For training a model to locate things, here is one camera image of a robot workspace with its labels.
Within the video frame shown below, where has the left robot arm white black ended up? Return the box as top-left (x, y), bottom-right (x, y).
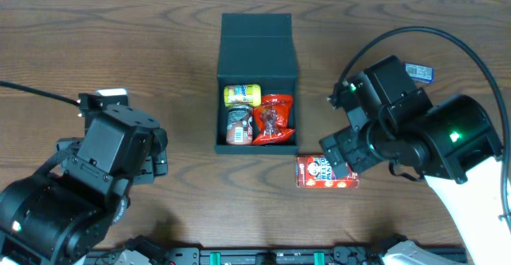
top-left (1, 89), bottom-right (168, 264)

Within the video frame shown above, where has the orange Hacks candy bag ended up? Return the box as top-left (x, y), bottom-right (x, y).
top-left (252, 94), bottom-right (295, 145)

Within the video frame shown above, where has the black gift box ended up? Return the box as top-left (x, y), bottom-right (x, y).
top-left (214, 13), bottom-right (299, 156)

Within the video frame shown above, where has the red Pringles can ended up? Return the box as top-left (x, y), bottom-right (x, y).
top-left (226, 105), bottom-right (253, 145)

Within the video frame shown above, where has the yellow Mentos bottle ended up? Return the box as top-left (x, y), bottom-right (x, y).
top-left (224, 84), bottom-right (262, 107)

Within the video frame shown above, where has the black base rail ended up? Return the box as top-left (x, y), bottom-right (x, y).
top-left (81, 235), bottom-right (468, 265)

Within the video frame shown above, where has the small blue barcode box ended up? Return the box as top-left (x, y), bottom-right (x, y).
top-left (404, 63), bottom-right (434, 84)

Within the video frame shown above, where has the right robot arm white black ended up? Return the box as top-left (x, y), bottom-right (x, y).
top-left (319, 56), bottom-right (510, 264)

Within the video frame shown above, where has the red Hello Panda box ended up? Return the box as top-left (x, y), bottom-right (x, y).
top-left (295, 155), bottom-right (359, 189)

